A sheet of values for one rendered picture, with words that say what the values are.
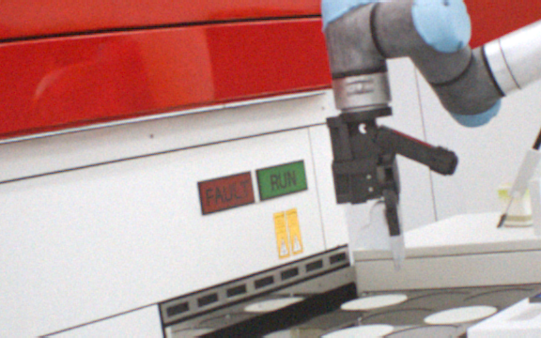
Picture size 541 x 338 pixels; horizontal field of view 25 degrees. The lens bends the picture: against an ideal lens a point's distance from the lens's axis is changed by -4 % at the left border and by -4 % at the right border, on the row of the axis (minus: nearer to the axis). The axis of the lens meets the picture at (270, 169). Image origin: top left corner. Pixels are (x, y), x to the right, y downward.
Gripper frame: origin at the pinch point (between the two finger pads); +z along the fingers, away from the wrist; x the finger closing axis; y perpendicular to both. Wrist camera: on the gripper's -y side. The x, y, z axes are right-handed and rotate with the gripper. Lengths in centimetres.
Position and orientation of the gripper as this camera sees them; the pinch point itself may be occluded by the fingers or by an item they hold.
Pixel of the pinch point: (402, 259)
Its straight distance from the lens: 164.5
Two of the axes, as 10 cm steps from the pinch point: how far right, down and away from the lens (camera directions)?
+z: 1.5, 9.9, 0.5
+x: -1.5, 0.8, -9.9
